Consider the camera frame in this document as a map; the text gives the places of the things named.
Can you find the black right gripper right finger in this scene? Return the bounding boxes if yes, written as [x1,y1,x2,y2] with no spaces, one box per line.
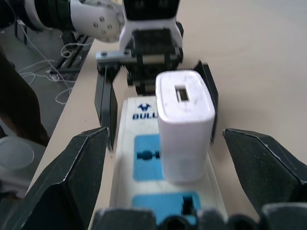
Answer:
[222,127,307,212]

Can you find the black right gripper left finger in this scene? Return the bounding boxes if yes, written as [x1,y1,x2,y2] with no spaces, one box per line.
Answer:
[0,126,110,230]

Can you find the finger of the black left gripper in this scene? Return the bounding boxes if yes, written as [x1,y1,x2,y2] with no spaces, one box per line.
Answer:
[191,60,219,142]
[94,63,120,152]

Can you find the white usb charger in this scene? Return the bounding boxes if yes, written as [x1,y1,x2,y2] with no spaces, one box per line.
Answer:
[155,70,216,184]

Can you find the white power strip blue sockets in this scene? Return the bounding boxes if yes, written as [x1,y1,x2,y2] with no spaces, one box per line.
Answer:
[109,95,228,230]

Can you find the white round object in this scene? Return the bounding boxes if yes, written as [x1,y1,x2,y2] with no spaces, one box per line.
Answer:
[0,136,35,171]

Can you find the dark brown object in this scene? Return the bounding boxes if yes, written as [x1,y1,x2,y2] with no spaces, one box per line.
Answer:
[0,45,50,147]

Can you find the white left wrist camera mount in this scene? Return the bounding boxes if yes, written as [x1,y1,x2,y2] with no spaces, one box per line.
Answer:
[118,0,183,51]

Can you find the black metal frame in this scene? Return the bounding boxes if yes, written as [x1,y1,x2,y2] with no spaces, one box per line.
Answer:
[47,30,94,75]

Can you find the white cable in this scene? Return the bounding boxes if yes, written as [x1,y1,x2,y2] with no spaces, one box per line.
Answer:
[17,20,91,105]

